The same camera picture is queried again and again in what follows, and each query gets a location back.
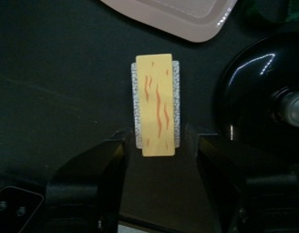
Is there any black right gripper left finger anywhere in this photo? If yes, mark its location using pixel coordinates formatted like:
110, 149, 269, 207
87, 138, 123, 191
46, 128, 131, 233

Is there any black pot lid silver knob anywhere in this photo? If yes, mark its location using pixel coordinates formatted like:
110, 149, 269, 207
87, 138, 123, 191
214, 31, 299, 165

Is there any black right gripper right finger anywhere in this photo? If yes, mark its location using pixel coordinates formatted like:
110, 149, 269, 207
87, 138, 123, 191
183, 122, 260, 233

